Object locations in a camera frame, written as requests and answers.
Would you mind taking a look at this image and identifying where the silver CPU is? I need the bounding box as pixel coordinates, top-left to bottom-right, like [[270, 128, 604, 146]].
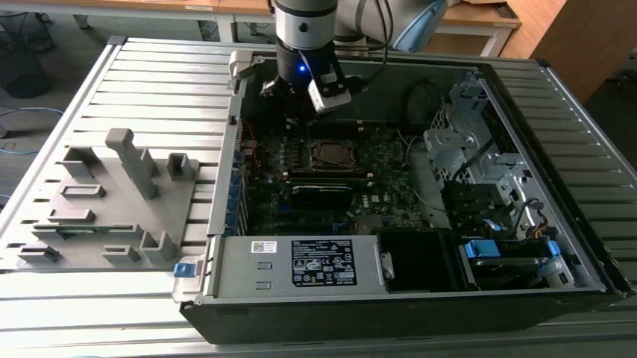
[[318, 143, 353, 165]]

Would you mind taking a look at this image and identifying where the metal socket cover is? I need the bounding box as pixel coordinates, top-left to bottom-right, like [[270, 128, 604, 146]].
[[311, 140, 358, 171]]

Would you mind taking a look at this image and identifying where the metal locking lever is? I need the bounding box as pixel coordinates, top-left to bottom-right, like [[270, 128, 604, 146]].
[[315, 157, 361, 172]]

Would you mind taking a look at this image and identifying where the CPU socket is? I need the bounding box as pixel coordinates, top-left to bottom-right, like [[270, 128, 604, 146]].
[[306, 138, 362, 173]]

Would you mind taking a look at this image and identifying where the black graphics card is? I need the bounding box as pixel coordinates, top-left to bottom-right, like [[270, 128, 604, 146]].
[[291, 183, 355, 212]]

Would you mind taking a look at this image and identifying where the silver drive cage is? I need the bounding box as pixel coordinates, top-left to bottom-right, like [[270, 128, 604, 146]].
[[422, 70, 553, 239]]

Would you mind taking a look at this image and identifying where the green motherboard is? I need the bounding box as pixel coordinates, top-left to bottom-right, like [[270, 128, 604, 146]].
[[238, 119, 449, 238]]

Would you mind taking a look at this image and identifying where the grey parts rack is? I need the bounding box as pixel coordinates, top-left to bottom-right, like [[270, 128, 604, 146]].
[[14, 128, 203, 269]]

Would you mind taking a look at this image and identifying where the black round bin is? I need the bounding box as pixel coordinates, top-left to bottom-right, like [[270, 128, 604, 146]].
[[0, 48, 54, 100]]

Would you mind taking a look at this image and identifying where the silver power supply unit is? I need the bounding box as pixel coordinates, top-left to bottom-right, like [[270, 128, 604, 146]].
[[211, 234, 388, 298]]

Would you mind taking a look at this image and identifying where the green RAM stick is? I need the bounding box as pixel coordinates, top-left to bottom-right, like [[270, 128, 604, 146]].
[[54, 225, 114, 238]]

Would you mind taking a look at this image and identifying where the wooden cabinet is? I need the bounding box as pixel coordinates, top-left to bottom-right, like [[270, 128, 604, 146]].
[[500, 0, 637, 105]]

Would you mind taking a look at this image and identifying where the hard disk in blue carrier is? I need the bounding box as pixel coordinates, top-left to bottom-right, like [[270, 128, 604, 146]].
[[460, 238, 566, 290]]

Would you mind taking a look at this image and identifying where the black PC case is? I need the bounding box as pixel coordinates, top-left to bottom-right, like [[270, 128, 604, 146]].
[[171, 50, 636, 346]]

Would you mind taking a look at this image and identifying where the grey case handle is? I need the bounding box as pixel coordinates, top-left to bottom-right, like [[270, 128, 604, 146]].
[[227, 50, 257, 90]]

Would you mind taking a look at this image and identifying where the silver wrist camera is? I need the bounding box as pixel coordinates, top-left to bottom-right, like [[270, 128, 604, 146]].
[[307, 70, 354, 115]]

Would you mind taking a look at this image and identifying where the wooden desk white frame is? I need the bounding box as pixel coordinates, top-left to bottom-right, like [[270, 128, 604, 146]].
[[218, 0, 522, 57], [0, 0, 223, 44]]

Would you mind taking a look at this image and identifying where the thick black cable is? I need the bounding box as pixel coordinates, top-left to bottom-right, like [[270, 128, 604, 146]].
[[450, 134, 498, 183]]

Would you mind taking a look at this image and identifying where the black plastic bay bracket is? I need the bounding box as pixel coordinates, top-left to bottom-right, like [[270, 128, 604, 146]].
[[440, 180, 504, 227]]

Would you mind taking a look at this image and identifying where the blue floor cable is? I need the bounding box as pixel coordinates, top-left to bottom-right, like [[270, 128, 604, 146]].
[[0, 106, 66, 156]]

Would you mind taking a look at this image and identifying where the black disk wire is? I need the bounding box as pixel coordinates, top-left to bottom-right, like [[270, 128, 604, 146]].
[[512, 197, 544, 234]]

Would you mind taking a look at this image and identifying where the multicolour disk wire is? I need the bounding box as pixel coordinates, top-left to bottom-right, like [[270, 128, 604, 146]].
[[526, 222, 552, 242]]

